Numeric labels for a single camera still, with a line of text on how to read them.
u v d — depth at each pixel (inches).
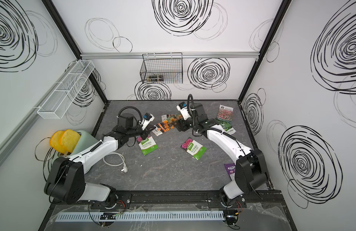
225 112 44.2
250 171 16.8
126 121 25.8
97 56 35.9
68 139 29.5
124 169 32.5
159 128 33.6
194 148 36.8
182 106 28.4
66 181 16.5
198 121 25.2
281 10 28.9
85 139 31.2
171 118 32.8
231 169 32.7
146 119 28.5
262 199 30.2
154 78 34.8
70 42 33.1
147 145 36.9
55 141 28.6
